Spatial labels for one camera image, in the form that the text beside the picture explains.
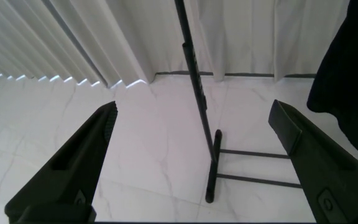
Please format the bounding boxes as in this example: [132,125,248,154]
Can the black clothes rack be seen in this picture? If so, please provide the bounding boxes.
[174,0,358,203]

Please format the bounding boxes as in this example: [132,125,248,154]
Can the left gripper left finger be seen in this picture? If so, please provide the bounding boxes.
[4,100,118,223]

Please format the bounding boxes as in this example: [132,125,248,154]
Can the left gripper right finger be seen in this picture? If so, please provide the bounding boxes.
[268,99,358,223]

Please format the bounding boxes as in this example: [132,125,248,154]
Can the black t-shirt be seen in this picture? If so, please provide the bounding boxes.
[306,0,358,174]

